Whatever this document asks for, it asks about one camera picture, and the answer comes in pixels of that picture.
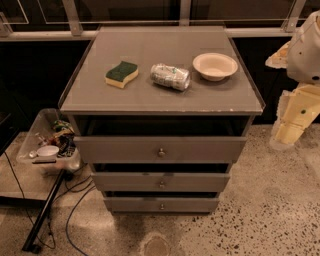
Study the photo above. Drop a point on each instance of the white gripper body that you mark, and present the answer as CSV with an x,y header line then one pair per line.
x,y
306,55

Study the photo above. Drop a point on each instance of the grey drawer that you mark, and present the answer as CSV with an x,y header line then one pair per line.
x,y
157,204
159,149
160,182

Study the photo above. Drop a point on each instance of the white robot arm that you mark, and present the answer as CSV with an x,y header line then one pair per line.
x,y
300,57

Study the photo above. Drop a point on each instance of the grey drawer cabinet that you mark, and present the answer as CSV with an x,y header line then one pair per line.
x,y
142,108

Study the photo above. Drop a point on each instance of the grey bottom drawer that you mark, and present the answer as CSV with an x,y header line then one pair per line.
x,y
157,204

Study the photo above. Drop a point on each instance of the grey top drawer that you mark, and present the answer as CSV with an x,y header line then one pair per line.
x,y
159,149

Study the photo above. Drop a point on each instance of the white bowl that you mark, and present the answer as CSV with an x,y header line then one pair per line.
x,y
215,66

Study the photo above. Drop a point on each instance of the crushed silver can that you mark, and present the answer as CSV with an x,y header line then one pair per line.
x,y
170,76

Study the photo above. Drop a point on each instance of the green yellow sponge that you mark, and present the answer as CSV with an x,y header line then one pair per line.
x,y
122,74

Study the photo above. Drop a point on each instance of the metal window railing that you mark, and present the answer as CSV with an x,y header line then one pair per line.
x,y
57,20

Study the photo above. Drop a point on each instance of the clear plastic bin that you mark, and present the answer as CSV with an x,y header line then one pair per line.
x,y
50,127

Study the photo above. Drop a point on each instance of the black metal bar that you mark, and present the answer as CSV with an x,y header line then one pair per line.
x,y
44,210

